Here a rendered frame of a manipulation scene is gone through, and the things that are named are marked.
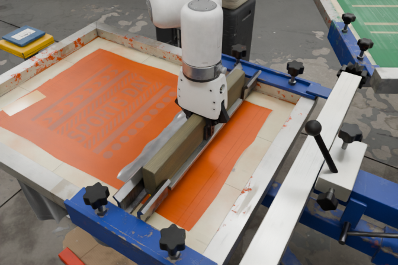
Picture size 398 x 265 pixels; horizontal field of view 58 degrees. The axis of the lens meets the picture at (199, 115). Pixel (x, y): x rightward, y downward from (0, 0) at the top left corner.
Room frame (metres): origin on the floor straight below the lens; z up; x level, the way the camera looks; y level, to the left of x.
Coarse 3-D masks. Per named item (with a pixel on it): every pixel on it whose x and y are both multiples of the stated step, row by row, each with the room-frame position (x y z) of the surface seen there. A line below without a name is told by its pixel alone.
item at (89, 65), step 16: (80, 64) 0.93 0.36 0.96; (96, 64) 0.93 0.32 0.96; (128, 64) 0.93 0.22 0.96; (144, 64) 0.93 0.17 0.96; (64, 80) 0.84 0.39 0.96; (80, 80) 0.84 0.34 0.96; (160, 80) 0.84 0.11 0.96; (176, 80) 0.84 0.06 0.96; (176, 96) 0.77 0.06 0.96; (160, 112) 0.70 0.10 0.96; (176, 112) 0.70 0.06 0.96; (240, 112) 0.70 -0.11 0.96; (256, 112) 0.70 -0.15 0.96; (224, 128) 0.64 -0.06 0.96; (240, 128) 0.64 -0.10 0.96; (256, 128) 0.64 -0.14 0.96; (224, 144) 0.59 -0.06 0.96; (240, 144) 0.59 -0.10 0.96
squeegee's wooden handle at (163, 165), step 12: (240, 72) 0.73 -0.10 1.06; (228, 84) 0.68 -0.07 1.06; (240, 84) 0.72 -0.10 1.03; (228, 96) 0.66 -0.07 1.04; (240, 96) 0.72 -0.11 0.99; (228, 108) 0.66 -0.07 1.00; (192, 120) 0.56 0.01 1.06; (204, 120) 0.57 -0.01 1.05; (180, 132) 0.52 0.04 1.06; (192, 132) 0.53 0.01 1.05; (168, 144) 0.49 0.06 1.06; (180, 144) 0.49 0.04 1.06; (192, 144) 0.52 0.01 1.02; (156, 156) 0.45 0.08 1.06; (168, 156) 0.46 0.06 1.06; (180, 156) 0.48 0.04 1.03; (144, 168) 0.43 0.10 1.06; (156, 168) 0.43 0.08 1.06; (168, 168) 0.45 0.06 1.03; (144, 180) 0.43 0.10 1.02; (156, 180) 0.42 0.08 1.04
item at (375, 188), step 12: (360, 180) 0.41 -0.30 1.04; (372, 180) 0.41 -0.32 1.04; (384, 180) 0.41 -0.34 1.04; (360, 192) 0.39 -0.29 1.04; (372, 192) 0.39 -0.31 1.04; (384, 192) 0.39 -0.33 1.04; (396, 192) 0.39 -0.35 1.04; (372, 204) 0.37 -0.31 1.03; (384, 204) 0.36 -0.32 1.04; (396, 204) 0.36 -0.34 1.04; (372, 216) 0.37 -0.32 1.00; (384, 216) 0.36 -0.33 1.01; (396, 216) 0.35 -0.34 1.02; (396, 228) 0.34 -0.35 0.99
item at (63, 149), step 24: (48, 96) 0.77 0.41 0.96; (0, 120) 0.67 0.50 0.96; (24, 120) 0.67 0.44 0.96; (48, 144) 0.59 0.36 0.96; (72, 144) 0.59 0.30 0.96; (144, 144) 0.59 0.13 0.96; (96, 168) 0.51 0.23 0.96; (120, 168) 0.51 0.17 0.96; (192, 168) 0.51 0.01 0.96; (216, 168) 0.51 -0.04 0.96; (168, 192) 0.45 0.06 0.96; (192, 192) 0.45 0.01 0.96; (216, 192) 0.45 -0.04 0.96; (168, 216) 0.39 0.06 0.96; (192, 216) 0.39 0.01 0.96
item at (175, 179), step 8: (240, 104) 0.70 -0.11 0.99; (232, 112) 0.66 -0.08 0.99; (216, 128) 0.60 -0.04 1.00; (200, 144) 0.55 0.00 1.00; (208, 144) 0.56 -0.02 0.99; (200, 152) 0.53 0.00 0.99; (192, 160) 0.50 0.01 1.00; (184, 168) 0.48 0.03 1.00; (176, 176) 0.46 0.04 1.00; (176, 184) 0.45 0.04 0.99
